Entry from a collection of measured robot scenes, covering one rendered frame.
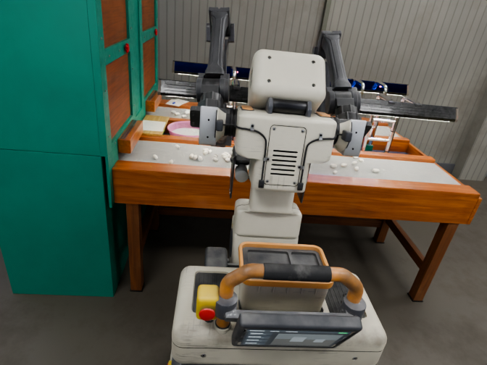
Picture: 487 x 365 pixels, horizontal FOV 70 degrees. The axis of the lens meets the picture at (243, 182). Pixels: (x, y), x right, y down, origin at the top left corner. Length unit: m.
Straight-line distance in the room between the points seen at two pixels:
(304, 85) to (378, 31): 2.76
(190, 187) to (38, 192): 0.68
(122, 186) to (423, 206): 1.49
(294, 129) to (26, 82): 1.08
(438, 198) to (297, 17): 2.14
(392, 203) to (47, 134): 1.62
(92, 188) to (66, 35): 0.64
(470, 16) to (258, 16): 1.96
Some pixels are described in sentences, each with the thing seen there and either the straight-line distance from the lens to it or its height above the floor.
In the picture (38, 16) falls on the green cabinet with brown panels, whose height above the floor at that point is 1.37.
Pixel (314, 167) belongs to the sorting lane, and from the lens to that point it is 1.93.
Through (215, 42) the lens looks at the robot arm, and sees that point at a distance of 1.28.
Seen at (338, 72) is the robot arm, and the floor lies 1.32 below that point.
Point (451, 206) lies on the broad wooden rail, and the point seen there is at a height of 0.68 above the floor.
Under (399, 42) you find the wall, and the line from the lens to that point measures 3.83.
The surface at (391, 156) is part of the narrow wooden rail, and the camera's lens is 2.29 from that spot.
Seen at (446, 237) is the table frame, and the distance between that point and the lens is 2.21.
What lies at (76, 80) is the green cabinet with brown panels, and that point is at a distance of 1.55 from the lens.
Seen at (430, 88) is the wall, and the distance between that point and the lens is 4.09.
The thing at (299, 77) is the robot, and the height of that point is 1.33.
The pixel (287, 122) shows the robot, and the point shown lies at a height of 1.22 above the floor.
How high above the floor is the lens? 1.51
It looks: 28 degrees down
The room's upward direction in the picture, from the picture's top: 7 degrees clockwise
